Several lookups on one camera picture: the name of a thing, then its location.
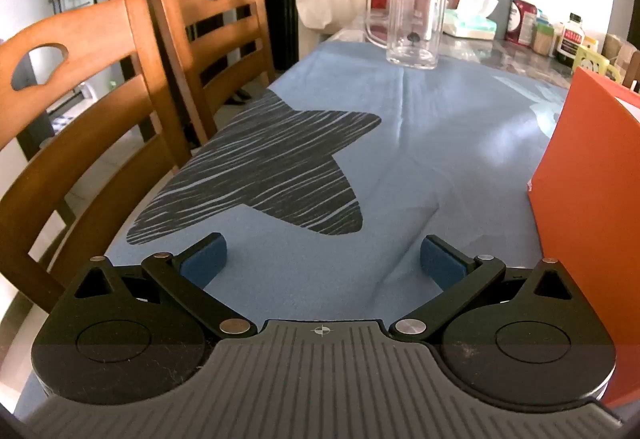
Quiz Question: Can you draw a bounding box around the red canister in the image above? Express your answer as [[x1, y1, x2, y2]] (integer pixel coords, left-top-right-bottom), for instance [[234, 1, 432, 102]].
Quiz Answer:
[[504, 0, 538, 47]]

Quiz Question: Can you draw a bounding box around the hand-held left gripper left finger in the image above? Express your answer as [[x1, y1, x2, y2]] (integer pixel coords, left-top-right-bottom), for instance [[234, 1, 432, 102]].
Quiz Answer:
[[62, 232, 258, 340]]

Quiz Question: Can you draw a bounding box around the small green-lid container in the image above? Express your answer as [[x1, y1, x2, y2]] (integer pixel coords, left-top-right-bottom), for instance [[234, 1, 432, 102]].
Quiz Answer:
[[531, 16, 556, 56]]

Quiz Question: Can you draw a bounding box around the yellow plastic holder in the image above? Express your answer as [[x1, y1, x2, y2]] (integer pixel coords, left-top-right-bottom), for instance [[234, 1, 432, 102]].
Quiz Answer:
[[574, 45, 623, 82]]

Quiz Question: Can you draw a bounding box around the clear glass mug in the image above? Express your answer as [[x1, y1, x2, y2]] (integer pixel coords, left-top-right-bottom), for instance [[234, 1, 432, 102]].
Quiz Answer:
[[364, 0, 447, 70]]

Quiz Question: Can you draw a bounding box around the tissue box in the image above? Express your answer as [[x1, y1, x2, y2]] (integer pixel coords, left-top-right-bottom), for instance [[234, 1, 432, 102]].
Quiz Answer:
[[442, 0, 501, 40]]

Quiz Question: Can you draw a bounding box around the blue star print tablecloth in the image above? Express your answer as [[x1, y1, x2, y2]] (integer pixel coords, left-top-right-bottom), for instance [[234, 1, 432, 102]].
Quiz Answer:
[[15, 36, 576, 420]]

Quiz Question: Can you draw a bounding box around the wooden chair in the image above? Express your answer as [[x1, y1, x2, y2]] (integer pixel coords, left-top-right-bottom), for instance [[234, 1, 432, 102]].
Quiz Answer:
[[151, 0, 277, 147], [0, 0, 193, 315]]

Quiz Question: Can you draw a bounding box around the orange cardboard box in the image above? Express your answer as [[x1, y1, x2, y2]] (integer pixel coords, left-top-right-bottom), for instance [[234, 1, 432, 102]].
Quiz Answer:
[[527, 66, 640, 410]]

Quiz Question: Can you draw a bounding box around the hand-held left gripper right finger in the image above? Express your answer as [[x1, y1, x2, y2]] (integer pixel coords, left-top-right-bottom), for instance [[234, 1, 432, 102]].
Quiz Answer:
[[389, 234, 583, 342]]

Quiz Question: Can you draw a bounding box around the dark glass bottle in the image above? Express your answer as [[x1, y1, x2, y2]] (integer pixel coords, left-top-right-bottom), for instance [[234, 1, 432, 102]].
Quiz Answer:
[[556, 13, 586, 66]]

